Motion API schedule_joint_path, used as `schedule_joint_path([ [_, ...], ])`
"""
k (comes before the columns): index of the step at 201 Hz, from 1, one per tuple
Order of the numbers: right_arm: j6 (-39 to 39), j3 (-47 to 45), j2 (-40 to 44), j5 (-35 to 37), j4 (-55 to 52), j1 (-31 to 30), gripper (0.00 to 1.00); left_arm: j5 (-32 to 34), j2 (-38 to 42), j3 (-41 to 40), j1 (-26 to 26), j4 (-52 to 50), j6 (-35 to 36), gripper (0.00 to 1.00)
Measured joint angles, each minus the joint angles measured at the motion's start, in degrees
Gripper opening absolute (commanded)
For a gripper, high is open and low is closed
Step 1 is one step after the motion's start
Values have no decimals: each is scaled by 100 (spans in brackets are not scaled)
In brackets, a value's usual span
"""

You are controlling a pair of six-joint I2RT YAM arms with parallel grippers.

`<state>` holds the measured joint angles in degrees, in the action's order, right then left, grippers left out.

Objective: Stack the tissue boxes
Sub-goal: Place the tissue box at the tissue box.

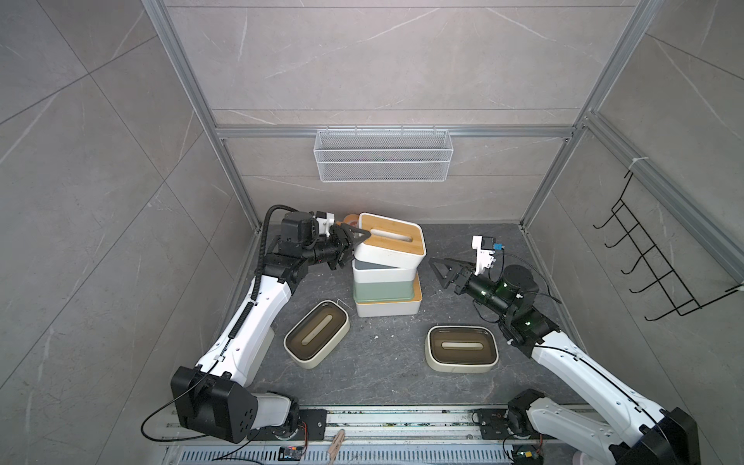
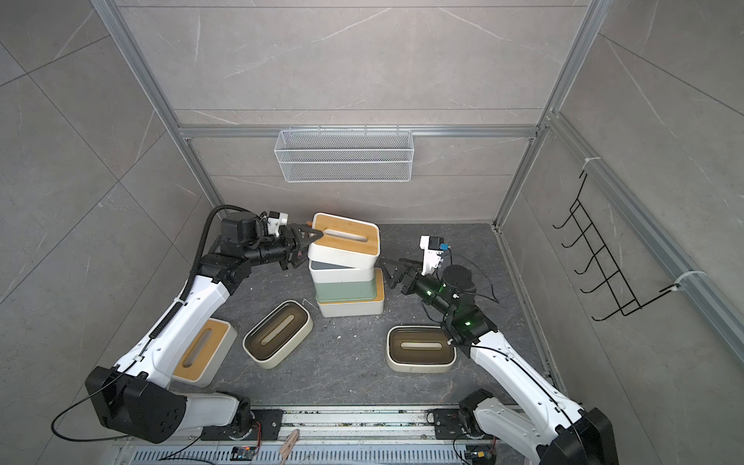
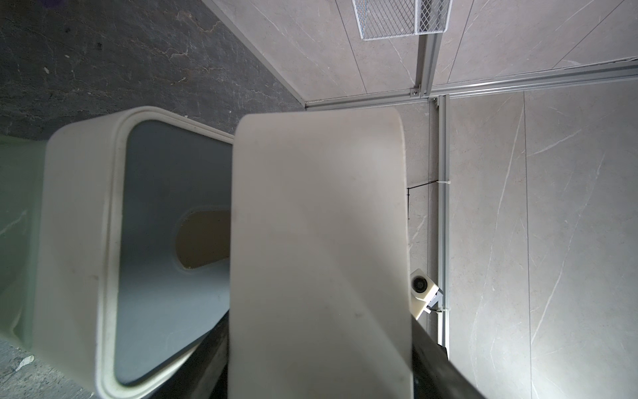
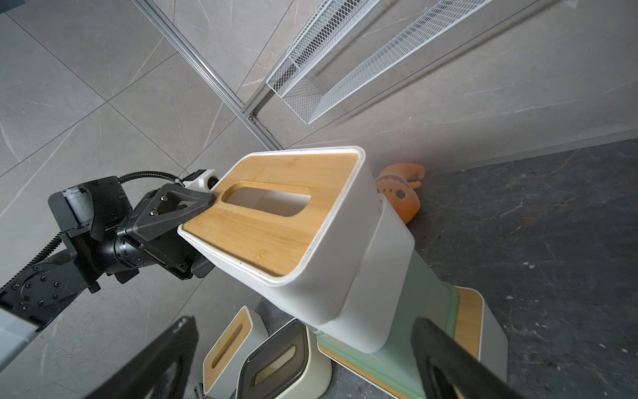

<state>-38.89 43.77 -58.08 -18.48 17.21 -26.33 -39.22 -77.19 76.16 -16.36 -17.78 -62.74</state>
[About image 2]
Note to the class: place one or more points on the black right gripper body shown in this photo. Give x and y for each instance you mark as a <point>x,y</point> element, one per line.
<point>430,290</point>

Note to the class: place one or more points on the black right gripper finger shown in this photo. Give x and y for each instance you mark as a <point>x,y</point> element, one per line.
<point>407,273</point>
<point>389,268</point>

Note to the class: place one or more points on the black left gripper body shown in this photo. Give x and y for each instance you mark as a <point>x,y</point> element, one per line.
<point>275,252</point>

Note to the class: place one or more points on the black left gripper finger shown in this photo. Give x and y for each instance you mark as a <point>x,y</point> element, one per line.
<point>295,257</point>
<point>303,235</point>

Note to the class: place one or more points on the white tissue box grey lid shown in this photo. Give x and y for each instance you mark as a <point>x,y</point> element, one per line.
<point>328,273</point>

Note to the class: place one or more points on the large bamboo lid tissue box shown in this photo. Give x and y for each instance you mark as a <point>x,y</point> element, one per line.
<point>357,308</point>

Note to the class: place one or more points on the white tissue box bamboo lid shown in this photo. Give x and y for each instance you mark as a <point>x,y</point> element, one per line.
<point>346,242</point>

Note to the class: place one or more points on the mint green tissue box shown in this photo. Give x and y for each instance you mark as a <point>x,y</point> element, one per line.
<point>345,291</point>

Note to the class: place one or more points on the bamboo lid box edge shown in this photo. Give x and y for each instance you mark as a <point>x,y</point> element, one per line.
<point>206,353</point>

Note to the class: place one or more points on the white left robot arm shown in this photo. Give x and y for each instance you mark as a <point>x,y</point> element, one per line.
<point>133,396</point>

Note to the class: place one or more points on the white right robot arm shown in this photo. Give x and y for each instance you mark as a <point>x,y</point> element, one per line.
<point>523,378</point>

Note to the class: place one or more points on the cream box dark lid right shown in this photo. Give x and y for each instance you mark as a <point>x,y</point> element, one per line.
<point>419,349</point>

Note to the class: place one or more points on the cream box dark lid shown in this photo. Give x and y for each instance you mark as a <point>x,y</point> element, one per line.
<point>419,349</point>
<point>278,334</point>

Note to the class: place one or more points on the cream box dark lid left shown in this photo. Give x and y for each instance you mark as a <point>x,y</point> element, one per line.
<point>278,334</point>

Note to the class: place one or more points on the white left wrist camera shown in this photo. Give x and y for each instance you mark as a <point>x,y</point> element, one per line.
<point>272,221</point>

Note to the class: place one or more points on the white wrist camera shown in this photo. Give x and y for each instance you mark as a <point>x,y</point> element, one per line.
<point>434,248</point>
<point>272,221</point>

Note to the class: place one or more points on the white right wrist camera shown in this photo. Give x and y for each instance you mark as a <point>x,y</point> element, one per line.
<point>434,248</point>

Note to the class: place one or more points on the white wire mesh basket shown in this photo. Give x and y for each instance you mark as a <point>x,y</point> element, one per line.
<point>352,155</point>

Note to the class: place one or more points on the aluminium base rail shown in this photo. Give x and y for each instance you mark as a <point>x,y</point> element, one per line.
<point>446,434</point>

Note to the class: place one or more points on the black wire hook rack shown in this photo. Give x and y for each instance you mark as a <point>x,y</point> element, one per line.
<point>624,300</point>

